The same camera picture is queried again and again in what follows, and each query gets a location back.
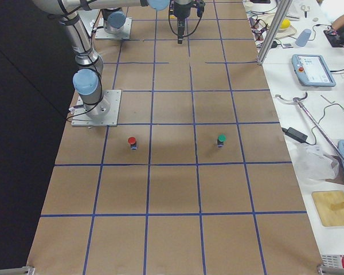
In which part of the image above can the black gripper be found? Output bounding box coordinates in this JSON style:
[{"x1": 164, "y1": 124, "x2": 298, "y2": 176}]
[{"x1": 173, "y1": 0, "x2": 193, "y2": 44}]

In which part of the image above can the person's forearm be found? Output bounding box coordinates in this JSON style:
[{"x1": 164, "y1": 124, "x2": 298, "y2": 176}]
[{"x1": 331, "y1": 14, "x2": 344, "y2": 30}]

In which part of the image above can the green push button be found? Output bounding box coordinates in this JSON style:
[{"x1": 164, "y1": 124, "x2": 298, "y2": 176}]
[{"x1": 217, "y1": 134, "x2": 226, "y2": 147}]

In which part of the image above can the red push button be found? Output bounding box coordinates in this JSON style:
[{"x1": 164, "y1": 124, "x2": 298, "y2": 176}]
[{"x1": 127, "y1": 136, "x2": 138, "y2": 150}]

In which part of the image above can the yellow round object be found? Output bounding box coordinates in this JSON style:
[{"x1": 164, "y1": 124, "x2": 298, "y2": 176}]
[{"x1": 280, "y1": 19, "x2": 291, "y2": 30}]

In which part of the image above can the white plate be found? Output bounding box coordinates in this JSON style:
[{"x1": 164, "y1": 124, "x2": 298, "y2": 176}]
[{"x1": 275, "y1": 26, "x2": 297, "y2": 39}]

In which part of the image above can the grey blue cup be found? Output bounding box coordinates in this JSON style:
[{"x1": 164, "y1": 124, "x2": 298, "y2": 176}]
[{"x1": 295, "y1": 29, "x2": 312, "y2": 48}]

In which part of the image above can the metal grabber stick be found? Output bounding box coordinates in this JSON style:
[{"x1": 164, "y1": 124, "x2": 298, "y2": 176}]
[{"x1": 275, "y1": 92, "x2": 344, "y2": 165}]

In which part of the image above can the black power adapter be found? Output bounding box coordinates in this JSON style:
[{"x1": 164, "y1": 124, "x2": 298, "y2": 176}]
[{"x1": 282, "y1": 127, "x2": 307, "y2": 143}]

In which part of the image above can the clear plastic bag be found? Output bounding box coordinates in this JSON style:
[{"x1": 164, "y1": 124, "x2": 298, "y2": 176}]
[{"x1": 294, "y1": 144, "x2": 339, "y2": 180}]

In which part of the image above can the wooden cutting board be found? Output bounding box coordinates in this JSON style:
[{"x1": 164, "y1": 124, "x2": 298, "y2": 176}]
[{"x1": 311, "y1": 190, "x2": 344, "y2": 227}]

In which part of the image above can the aluminium frame post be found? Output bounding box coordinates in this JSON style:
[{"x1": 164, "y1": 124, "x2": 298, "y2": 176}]
[{"x1": 257, "y1": 0, "x2": 292, "y2": 65}]

